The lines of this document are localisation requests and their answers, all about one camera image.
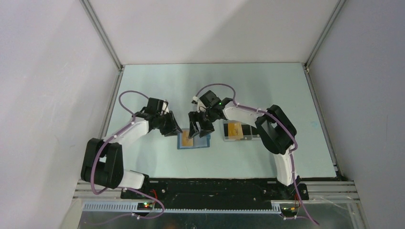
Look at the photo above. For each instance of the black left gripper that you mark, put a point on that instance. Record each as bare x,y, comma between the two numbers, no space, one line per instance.
173,128

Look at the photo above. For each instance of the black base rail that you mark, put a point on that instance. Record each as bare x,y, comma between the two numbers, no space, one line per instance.
218,194

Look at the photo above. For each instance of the gold credit card stack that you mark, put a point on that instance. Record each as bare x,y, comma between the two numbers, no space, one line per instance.
235,130

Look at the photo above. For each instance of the black credit card stack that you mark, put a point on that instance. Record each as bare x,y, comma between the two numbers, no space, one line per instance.
226,130

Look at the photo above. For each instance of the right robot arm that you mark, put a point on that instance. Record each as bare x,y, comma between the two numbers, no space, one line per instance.
275,130

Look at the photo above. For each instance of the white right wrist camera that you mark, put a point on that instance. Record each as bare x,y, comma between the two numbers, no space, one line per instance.
195,100

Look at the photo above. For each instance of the blue leather card holder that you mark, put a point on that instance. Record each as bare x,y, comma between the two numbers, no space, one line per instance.
203,142

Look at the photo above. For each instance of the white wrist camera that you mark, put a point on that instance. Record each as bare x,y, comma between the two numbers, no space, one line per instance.
195,100
165,108

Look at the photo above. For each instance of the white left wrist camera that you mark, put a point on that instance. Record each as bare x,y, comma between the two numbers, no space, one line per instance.
165,108

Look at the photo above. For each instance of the gold VIP credit card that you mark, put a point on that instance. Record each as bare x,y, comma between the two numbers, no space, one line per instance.
185,141

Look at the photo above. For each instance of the clear acrylic card tray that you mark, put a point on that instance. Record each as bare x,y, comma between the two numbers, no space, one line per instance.
250,132

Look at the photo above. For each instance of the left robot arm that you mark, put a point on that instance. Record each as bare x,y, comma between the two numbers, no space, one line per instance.
103,163

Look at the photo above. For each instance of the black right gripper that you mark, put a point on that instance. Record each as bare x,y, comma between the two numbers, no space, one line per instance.
194,117

